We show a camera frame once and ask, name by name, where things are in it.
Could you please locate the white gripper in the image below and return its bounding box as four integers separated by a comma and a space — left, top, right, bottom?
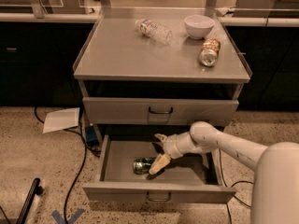
149, 133, 191, 175

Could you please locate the crushed green can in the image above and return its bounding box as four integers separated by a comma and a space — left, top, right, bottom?
133, 157, 155, 175

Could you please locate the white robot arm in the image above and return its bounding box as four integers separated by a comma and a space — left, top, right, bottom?
149, 121, 299, 224

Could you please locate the open grey middle drawer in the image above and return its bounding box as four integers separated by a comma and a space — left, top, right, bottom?
83, 135, 235, 203

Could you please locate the closed grey top drawer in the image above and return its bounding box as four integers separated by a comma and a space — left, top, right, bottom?
83, 97, 238, 126

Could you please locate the grey metal drawer cabinet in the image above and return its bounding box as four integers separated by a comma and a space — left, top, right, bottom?
74, 8, 250, 146

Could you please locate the brown and silver can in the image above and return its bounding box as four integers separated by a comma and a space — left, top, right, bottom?
198, 38, 221, 67

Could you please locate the dark back counter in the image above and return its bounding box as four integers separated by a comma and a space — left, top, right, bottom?
0, 21, 299, 110

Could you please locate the blue power box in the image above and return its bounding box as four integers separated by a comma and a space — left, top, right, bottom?
85, 126, 98, 147

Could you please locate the white paper sheet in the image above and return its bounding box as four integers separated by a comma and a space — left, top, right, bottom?
43, 107, 79, 133

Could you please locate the clear plastic water bottle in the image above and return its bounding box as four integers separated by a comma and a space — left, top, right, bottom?
135, 19, 172, 45

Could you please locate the blue tape cross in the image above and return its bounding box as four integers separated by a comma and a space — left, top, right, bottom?
50, 208, 86, 224

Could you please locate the white bowl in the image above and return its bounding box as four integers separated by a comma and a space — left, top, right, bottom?
184, 15, 215, 39

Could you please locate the black bar on floor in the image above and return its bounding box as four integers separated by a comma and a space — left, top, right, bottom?
16, 177, 44, 224

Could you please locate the black cable right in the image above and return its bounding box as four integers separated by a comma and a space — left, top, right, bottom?
218, 149, 255, 224

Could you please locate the black cable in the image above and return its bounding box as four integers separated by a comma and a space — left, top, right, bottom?
33, 106, 101, 224
218, 149, 255, 224

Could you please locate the black cable left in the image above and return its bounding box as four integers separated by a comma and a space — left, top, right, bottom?
33, 106, 101, 224

